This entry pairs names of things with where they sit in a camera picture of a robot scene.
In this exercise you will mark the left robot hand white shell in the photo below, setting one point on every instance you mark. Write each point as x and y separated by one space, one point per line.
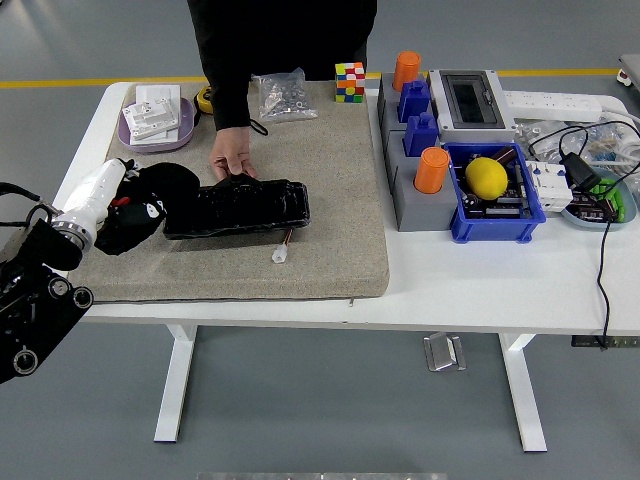
92 192

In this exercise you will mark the person's right hand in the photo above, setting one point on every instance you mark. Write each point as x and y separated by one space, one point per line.
231 150

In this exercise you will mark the black rag with red tag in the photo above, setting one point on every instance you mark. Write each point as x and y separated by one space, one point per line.
170 182

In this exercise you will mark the person's right forearm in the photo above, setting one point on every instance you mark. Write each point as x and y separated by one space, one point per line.
230 105

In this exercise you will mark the purple tray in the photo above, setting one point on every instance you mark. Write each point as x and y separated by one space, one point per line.
186 125

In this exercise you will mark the yellow tape measure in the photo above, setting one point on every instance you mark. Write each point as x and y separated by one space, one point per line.
202 99

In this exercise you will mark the clear bag of nuts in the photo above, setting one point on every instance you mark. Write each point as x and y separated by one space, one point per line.
285 97

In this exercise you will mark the white metal block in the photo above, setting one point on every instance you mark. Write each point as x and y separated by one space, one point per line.
150 120

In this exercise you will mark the grey-brown mat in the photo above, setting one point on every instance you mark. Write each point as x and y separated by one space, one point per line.
325 200

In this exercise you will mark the person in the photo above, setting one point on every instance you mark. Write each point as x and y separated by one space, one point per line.
300 35

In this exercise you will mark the colourful puzzle cube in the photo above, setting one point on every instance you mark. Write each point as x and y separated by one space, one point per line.
350 82

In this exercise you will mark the blue plastic block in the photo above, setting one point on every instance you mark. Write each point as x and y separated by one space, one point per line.
421 137
414 102

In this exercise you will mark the orange cylinder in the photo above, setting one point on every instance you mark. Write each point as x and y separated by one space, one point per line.
406 70
431 170

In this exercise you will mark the white table leg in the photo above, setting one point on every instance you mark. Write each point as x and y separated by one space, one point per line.
525 400
175 390

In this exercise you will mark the grey electrical distribution box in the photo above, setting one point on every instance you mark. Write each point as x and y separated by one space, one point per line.
470 105

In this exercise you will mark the yellow lemon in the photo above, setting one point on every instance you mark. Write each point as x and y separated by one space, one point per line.
486 177

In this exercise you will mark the brown cylinder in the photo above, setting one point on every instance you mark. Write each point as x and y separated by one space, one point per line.
506 154

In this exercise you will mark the dark circuit board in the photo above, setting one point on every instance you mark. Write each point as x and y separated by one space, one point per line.
590 210
500 207

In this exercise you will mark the blue plastic bin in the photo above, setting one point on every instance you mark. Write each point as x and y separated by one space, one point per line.
495 227

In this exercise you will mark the white circuit breaker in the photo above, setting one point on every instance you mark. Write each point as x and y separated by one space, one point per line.
550 192

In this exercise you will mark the white power strip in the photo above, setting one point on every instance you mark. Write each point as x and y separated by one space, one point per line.
550 102

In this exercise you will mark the black power adapter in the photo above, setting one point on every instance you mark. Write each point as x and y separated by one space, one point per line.
580 171

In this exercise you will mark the light blue dish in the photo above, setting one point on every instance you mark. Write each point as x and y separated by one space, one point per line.
585 224

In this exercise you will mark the clear bags of small parts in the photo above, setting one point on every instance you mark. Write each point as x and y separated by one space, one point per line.
600 137

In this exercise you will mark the green plastic part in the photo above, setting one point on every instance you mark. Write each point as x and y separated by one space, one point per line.
617 200

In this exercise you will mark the black table control box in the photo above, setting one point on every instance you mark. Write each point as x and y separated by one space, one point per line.
585 342

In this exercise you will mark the metal bracket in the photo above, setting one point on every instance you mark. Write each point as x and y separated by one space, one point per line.
442 352

